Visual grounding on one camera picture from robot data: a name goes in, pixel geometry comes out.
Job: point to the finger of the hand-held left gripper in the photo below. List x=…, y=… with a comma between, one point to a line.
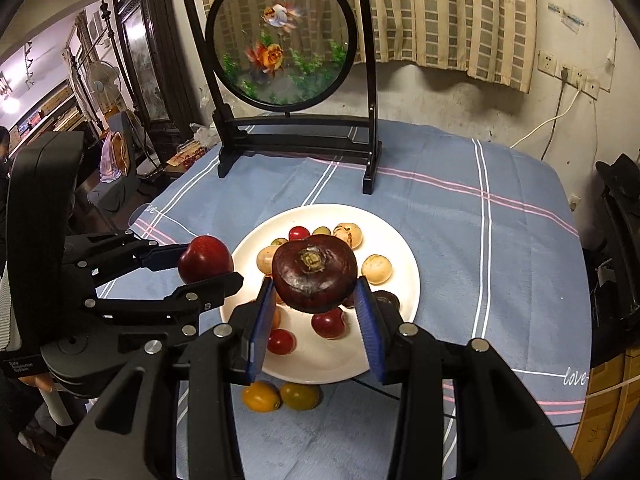
x=162, y=257
x=210, y=292

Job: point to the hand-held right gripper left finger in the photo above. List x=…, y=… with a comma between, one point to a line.
x=260, y=330

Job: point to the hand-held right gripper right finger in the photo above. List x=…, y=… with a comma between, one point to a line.
x=370, y=330

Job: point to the red cherry tomato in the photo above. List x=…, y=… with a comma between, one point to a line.
x=281, y=342
x=299, y=234

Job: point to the dark purple plum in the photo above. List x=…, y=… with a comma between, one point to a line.
x=389, y=299

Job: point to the white round plate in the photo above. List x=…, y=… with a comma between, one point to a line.
x=320, y=360

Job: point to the pale yellow passion fruit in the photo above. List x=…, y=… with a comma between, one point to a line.
x=376, y=269

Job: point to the yellow potato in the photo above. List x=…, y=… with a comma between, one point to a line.
x=264, y=259

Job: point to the dark purple mangosteen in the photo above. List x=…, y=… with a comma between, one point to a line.
x=315, y=280

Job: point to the small yellow tomato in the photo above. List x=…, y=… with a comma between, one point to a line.
x=321, y=231
x=278, y=242

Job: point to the speckled yellow passion fruit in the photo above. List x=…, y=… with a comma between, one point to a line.
x=346, y=235

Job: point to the person's left forearm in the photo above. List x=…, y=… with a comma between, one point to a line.
x=55, y=407

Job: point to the orange yellow tomato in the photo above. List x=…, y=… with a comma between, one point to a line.
x=260, y=396

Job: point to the yellow-green citrus fruit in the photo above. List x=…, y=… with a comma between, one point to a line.
x=300, y=396

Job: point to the wooden side table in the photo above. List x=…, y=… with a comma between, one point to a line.
x=175, y=167

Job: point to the pink cloth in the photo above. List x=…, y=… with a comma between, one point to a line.
x=114, y=155

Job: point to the small red berries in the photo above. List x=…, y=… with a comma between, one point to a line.
x=192, y=158

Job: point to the blue plaid tablecloth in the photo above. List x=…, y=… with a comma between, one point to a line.
x=450, y=240

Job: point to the clear plastic bag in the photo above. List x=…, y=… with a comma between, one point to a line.
x=205, y=136

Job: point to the white standing fan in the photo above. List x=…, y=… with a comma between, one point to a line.
x=102, y=80

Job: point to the dark wooden mirror cabinet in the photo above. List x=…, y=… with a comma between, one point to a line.
x=145, y=60

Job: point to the cardboard box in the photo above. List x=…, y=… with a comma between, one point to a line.
x=607, y=410

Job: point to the black hat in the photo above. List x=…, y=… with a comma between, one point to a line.
x=620, y=172

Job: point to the beige striped curtain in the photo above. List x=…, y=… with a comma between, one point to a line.
x=440, y=15

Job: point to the white socket strip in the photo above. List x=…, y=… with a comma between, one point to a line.
x=580, y=79

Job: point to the small white wall socket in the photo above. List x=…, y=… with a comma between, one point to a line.
x=575, y=203

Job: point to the goldfish screen in black frame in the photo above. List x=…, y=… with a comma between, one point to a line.
x=280, y=35

